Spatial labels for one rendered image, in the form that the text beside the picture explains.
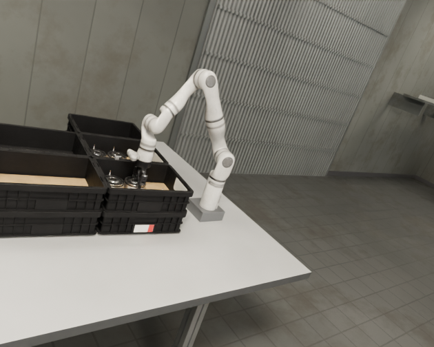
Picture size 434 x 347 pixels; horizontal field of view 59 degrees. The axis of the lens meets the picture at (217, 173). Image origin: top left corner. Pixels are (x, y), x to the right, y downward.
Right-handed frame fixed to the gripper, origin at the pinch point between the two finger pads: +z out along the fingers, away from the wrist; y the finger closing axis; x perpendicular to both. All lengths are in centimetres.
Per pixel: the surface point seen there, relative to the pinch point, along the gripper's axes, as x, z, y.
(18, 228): 49, 11, -21
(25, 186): 48, -7, -22
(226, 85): -155, -24, 218
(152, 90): -70, -2, 209
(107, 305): 22, 15, -59
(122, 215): 10.3, 4.8, -19.5
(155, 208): -4.0, 1.1, -18.0
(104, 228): 16.2, 11.6, -18.8
